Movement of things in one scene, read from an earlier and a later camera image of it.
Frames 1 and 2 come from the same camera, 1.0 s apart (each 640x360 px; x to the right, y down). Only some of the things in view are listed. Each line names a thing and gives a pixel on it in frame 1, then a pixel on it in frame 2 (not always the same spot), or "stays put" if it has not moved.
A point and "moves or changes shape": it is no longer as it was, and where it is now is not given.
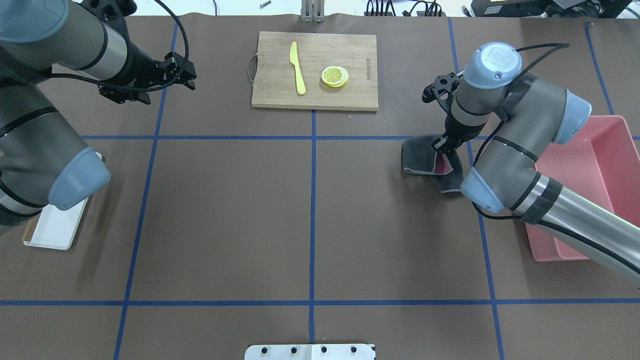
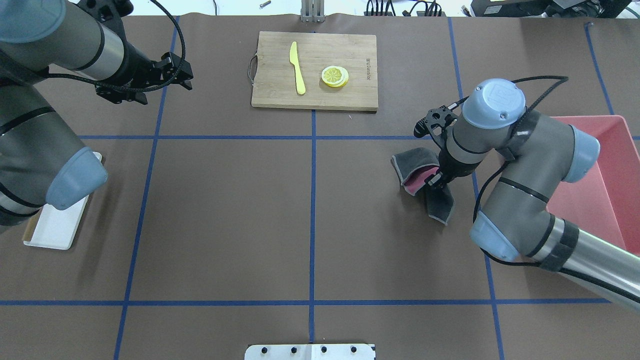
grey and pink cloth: (419, 156) moves or changes shape
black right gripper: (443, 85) -> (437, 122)
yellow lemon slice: (335, 76) stays put
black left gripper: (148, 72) stays put
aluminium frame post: (312, 11) stays put
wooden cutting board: (323, 71) stays put
